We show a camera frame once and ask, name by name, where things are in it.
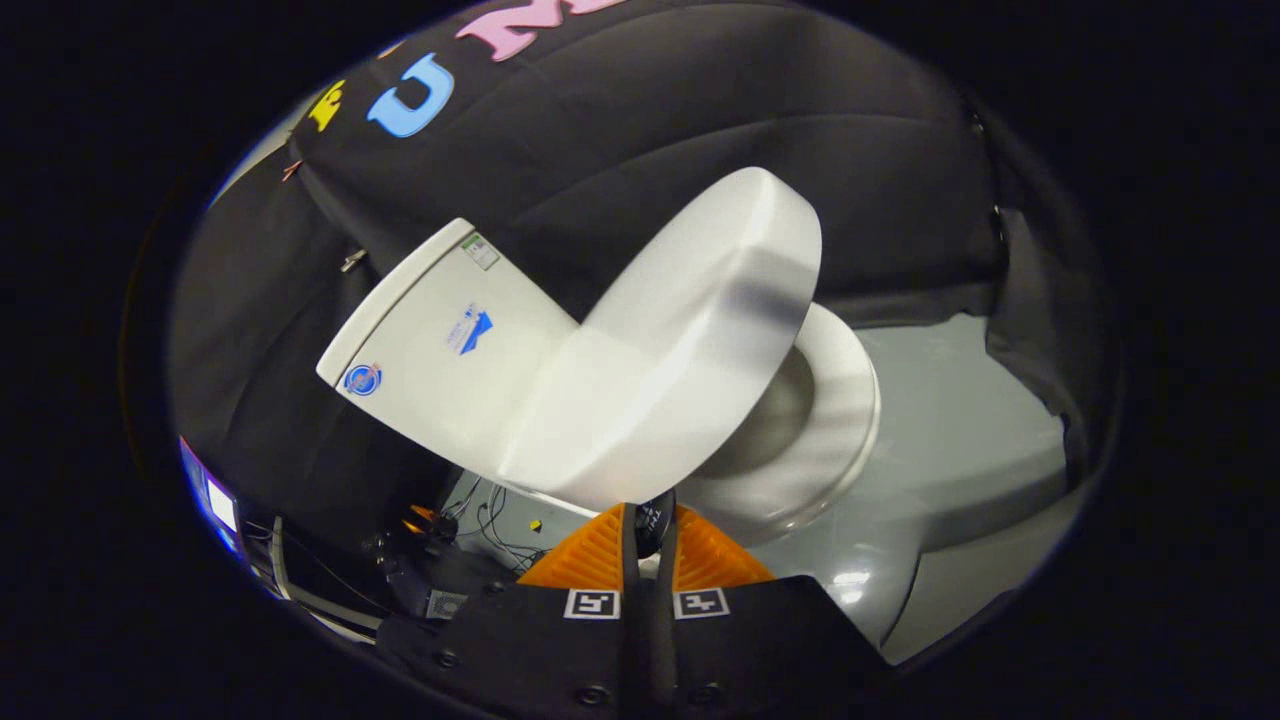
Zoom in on chrome metal frame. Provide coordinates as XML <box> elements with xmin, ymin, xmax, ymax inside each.
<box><xmin>243</xmin><ymin>514</ymin><xmax>387</xmax><ymax>643</ymax></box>

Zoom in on thin black floor cables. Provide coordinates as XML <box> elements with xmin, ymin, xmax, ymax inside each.
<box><xmin>440</xmin><ymin>478</ymin><xmax>549</xmax><ymax>574</ymax></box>

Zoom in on lit monitor screen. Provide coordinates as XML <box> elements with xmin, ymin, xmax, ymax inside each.
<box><xmin>178</xmin><ymin>437</ymin><xmax>244</xmax><ymax>557</ymax></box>

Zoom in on white toilet lid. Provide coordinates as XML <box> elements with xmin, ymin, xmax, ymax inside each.
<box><xmin>496</xmin><ymin>166</ymin><xmax>824</xmax><ymax>512</ymax></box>

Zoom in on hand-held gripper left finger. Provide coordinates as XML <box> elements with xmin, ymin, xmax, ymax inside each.
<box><xmin>375</xmin><ymin>502</ymin><xmax>653</xmax><ymax>720</ymax></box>

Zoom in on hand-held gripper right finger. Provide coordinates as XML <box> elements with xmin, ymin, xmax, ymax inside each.
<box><xmin>650</xmin><ymin>490</ymin><xmax>893</xmax><ymax>720</ymax></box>

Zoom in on black backdrop cloth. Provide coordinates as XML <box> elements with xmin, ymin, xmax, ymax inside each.
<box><xmin>165</xmin><ymin>0</ymin><xmax>1116</xmax><ymax>561</ymax></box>

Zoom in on white toilet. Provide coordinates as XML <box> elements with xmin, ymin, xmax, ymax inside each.
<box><xmin>316</xmin><ymin>217</ymin><xmax>883</xmax><ymax>549</ymax></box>

